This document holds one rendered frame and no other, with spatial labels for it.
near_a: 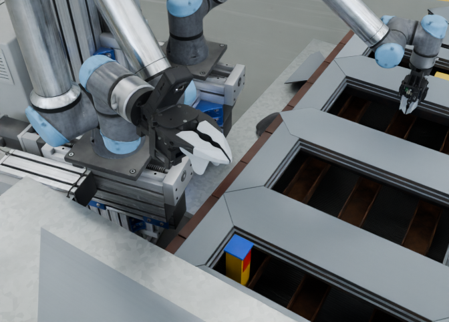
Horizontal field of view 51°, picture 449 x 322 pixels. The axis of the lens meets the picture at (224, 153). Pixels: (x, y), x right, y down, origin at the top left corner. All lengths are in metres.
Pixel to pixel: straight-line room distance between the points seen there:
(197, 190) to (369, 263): 0.67
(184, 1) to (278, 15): 2.74
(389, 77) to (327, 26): 2.18
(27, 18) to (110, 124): 0.28
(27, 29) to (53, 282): 0.52
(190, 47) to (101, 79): 0.81
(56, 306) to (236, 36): 3.17
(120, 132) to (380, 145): 1.01
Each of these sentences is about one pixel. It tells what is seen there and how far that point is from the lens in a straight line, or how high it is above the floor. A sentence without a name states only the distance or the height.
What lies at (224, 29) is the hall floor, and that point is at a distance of 4.05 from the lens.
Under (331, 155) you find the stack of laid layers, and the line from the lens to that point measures 1.65.
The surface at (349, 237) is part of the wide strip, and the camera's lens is 1.40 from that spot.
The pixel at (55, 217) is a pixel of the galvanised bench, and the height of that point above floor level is 1.05.
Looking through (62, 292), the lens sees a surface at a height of 1.07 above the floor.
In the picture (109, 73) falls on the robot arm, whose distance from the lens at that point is 0.87.
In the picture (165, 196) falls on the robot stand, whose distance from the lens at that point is 1.35.
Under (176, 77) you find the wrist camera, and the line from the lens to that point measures 0.73.
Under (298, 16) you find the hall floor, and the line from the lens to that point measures 4.29.
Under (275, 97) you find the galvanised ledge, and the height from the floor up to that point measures 0.68.
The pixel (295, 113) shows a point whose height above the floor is 0.85.
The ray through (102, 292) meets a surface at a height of 1.07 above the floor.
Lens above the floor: 1.94
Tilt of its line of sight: 43 degrees down
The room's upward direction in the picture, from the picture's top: straight up
